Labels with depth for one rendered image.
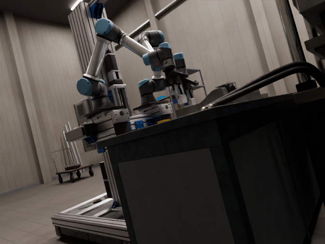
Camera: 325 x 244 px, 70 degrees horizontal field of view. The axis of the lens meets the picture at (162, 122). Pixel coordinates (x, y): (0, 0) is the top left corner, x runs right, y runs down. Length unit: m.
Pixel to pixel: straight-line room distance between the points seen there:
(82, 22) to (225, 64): 6.79
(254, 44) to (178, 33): 3.07
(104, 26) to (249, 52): 6.93
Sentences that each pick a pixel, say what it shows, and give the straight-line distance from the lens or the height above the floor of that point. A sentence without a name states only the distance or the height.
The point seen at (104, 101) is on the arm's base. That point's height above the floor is 1.09.
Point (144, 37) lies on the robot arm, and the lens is 2.05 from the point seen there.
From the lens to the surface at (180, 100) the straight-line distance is 1.45.
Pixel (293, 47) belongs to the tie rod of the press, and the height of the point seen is 1.02.
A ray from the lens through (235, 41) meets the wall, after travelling 8.54.
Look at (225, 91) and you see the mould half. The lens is 1.48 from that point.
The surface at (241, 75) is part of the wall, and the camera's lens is 8.34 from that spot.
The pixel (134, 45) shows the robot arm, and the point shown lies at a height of 1.40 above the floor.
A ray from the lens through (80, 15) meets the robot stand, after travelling 2.35.
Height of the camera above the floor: 0.76
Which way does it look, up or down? 2 degrees up
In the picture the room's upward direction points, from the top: 15 degrees counter-clockwise
